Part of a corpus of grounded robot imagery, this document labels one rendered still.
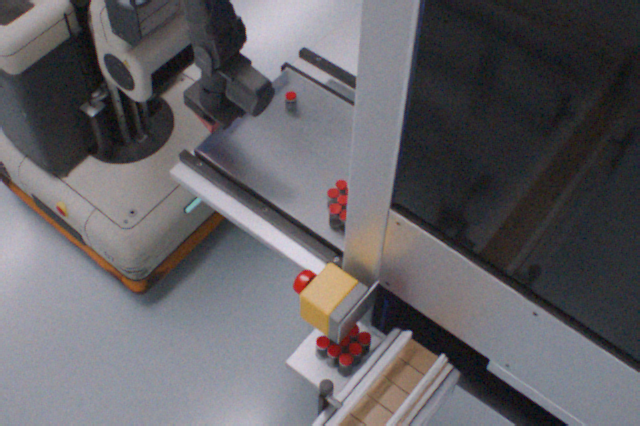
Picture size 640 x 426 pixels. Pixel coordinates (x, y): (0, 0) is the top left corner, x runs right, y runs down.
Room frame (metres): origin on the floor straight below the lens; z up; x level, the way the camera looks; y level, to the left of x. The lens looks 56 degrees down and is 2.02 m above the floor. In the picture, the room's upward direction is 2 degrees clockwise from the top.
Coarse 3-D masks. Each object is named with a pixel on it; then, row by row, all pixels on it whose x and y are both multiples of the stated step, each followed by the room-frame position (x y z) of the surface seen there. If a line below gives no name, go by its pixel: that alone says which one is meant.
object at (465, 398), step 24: (408, 312) 0.59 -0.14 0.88; (384, 336) 0.54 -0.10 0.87; (432, 336) 0.54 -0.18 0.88; (456, 360) 0.50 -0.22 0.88; (480, 360) 0.50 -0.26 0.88; (456, 384) 0.46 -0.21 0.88; (480, 384) 0.46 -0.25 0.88; (504, 384) 0.46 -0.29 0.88; (456, 408) 0.45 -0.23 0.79; (480, 408) 0.43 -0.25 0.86; (504, 408) 0.42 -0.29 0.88; (528, 408) 0.42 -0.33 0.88
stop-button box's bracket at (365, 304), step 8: (376, 288) 0.55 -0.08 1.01; (368, 296) 0.54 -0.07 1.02; (376, 296) 0.56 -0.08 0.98; (360, 304) 0.52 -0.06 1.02; (368, 304) 0.54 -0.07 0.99; (352, 312) 0.51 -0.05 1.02; (360, 312) 0.53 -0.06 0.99; (344, 320) 0.50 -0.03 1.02; (352, 320) 0.51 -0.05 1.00; (344, 328) 0.50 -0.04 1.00; (344, 336) 0.50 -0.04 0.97
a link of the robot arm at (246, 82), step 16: (240, 48) 0.92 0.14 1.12; (208, 64) 0.86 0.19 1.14; (224, 64) 0.89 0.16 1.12; (240, 64) 0.89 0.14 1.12; (240, 80) 0.86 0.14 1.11; (256, 80) 0.86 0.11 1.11; (240, 96) 0.85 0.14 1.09; (256, 96) 0.84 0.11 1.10; (272, 96) 0.87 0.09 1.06; (256, 112) 0.84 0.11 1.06
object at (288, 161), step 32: (320, 96) 1.03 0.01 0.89; (256, 128) 0.96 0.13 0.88; (288, 128) 0.96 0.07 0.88; (320, 128) 0.96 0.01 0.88; (352, 128) 0.96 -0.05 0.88; (224, 160) 0.88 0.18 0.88; (256, 160) 0.88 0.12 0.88; (288, 160) 0.88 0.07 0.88; (320, 160) 0.89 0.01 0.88; (256, 192) 0.79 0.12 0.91; (288, 192) 0.81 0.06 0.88; (320, 192) 0.81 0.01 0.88; (320, 224) 0.75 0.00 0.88
